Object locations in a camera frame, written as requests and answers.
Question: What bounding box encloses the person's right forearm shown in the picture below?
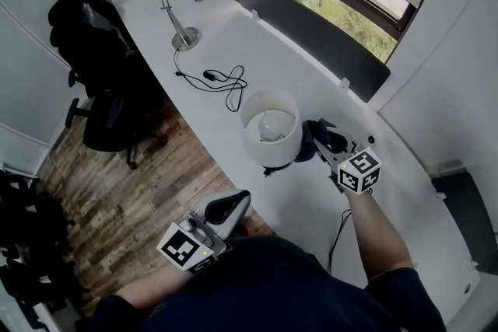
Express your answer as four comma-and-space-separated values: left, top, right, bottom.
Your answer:
344, 188, 413, 283

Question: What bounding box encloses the black office chair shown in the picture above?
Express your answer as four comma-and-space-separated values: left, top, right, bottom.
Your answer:
47, 0, 172, 170

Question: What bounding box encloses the black equipment heap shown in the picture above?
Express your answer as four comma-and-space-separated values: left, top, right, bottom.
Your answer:
0, 166, 90, 320

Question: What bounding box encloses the long dark desk divider panel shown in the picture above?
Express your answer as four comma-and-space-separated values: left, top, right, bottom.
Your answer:
232, 0, 391, 104

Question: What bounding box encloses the silver gooseneck lamp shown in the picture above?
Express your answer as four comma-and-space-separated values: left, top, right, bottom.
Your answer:
157, 0, 202, 51

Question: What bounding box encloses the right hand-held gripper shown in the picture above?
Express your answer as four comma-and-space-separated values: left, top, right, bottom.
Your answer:
312, 129, 382, 194

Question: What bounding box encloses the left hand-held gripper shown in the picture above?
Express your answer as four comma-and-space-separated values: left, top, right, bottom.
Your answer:
156, 189, 253, 275

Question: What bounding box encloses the person's dark blue shirt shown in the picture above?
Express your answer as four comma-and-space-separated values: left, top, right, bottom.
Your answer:
89, 235, 447, 332

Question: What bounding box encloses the dark grey panel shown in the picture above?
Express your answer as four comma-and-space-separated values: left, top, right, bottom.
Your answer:
431, 170, 495, 273

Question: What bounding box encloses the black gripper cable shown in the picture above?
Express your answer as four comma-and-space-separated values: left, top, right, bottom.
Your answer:
328, 208, 352, 275

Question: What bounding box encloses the black power cord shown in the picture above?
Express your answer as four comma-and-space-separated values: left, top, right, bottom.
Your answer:
173, 48, 248, 114

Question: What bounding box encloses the dark blue wiping cloth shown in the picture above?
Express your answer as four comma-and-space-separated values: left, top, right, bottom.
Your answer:
293, 119, 338, 163

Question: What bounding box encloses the white table lamp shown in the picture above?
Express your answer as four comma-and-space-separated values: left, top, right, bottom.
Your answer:
240, 89, 303, 179

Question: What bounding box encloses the person's left forearm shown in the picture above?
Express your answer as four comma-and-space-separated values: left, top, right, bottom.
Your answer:
116, 266, 195, 312

